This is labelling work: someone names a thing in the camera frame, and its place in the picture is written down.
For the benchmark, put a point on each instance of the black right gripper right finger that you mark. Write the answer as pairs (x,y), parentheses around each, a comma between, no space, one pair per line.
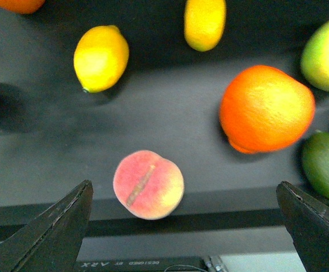
(307,221)

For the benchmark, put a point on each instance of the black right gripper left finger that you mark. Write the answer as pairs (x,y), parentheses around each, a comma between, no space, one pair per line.
(51,242)

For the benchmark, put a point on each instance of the yellow oval lemon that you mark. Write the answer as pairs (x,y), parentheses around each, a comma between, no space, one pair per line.
(204,23)

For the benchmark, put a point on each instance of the green mango front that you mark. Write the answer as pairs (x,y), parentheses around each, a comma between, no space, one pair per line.
(315,162)

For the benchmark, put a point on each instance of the black fruit display tray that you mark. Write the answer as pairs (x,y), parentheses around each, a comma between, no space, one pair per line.
(53,135)

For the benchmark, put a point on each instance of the pink peach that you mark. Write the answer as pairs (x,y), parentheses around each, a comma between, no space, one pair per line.
(148,185)

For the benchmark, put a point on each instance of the orange with navel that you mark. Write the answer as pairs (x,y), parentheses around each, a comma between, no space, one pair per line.
(264,110)

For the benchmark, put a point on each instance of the green apple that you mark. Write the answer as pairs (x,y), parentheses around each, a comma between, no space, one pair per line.
(314,61)

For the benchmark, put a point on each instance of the small orange tangerine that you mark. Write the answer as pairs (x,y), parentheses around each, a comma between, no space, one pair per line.
(21,6)

